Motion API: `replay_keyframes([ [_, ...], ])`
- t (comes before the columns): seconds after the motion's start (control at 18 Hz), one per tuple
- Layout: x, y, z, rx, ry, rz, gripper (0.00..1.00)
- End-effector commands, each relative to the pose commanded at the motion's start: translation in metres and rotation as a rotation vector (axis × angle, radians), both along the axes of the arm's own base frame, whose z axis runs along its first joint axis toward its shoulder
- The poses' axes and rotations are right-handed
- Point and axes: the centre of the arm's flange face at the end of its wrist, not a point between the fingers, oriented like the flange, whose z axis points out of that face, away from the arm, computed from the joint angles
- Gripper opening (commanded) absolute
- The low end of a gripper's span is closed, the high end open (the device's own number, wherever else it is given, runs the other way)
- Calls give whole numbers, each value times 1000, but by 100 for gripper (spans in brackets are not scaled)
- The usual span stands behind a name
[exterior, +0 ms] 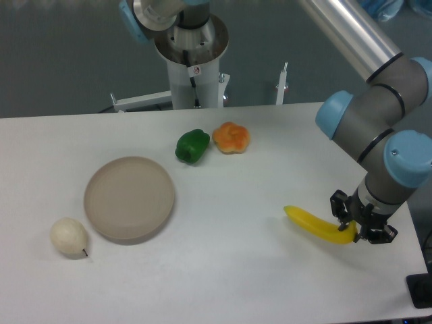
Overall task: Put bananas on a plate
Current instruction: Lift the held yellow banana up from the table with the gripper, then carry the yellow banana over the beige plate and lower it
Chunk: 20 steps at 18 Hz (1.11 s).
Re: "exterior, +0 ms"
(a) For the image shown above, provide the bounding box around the white metal bracket left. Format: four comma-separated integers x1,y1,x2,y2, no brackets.
110,90,171,112

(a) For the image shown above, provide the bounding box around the beige round plate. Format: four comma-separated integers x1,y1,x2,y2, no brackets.
84,157,175,245

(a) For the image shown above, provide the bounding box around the blue plastic bag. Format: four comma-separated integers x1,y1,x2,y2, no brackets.
357,0,404,22

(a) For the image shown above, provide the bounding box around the white metal post right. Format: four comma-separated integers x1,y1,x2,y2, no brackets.
275,62,288,105

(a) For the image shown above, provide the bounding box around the white pear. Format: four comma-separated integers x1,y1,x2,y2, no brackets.
49,217,88,257

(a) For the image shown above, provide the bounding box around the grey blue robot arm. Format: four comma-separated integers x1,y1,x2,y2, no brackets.
119,1,431,244

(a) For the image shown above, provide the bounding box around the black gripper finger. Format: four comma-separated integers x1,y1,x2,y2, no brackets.
353,224,398,244
330,190,349,232

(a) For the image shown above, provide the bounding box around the black base cable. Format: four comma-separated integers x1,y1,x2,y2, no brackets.
182,49,202,109

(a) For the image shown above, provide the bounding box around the green bell pepper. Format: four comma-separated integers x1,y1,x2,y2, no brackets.
175,129,210,164

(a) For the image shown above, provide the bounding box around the black device at corner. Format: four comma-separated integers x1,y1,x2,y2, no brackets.
406,273,431,309

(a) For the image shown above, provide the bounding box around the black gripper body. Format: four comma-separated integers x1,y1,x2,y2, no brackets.
346,188,387,233

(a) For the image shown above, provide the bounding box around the yellow banana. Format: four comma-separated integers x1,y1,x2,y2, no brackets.
283,205,358,244

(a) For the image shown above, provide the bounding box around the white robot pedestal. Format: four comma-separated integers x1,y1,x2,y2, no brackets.
155,14,229,109

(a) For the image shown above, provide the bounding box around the orange flower-shaped bread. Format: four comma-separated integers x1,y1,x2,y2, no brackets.
212,121,250,154

